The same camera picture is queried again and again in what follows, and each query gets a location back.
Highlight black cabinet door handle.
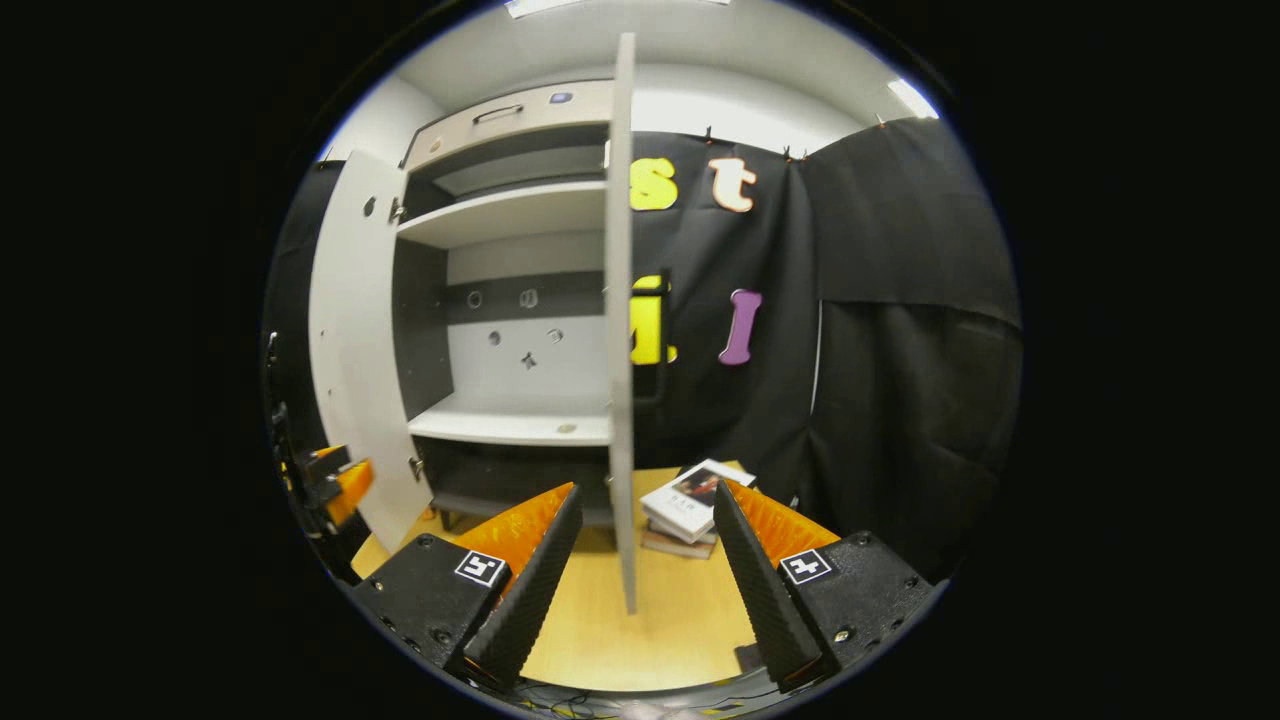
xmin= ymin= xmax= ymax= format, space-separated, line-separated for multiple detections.
xmin=632 ymin=272 xmax=673 ymax=406

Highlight grey cabinet with shelves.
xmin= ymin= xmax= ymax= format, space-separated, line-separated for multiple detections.
xmin=390 ymin=80 xmax=616 ymax=531

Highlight small ceiling light panel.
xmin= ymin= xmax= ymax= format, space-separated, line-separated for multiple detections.
xmin=888 ymin=78 xmax=941 ymax=121

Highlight grey cabinet drawer front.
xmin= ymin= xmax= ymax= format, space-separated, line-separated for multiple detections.
xmin=405 ymin=80 xmax=615 ymax=173

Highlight dark cover book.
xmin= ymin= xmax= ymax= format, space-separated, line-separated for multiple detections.
xmin=642 ymin=525 xmax=717 ymax=559

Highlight tangled cables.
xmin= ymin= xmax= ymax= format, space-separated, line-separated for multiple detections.
xmin=520 ymin=680 xmax=761 ymax=717

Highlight white cover book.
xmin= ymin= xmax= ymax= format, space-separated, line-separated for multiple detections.
xmin=640 ymin=459 xmax=758 ymax=544

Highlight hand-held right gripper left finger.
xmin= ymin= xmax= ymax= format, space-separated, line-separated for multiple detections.
xmin=345 ymin=482 xmax=584 ymax=691

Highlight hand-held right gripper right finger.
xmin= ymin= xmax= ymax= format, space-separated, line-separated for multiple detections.
xmin=713 ymin=479 xmax=949 ymax=693

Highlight grey cabinet door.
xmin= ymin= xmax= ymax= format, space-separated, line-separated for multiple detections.
xmin=603 ymin=33 xmax=639 ymax=615
xmin=308 ymin=150 xmax=436 ymax=554

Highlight black backdrop cloth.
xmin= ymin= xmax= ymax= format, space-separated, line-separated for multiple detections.
xmin=262 ymin=118 xmax=1023 ymax=586

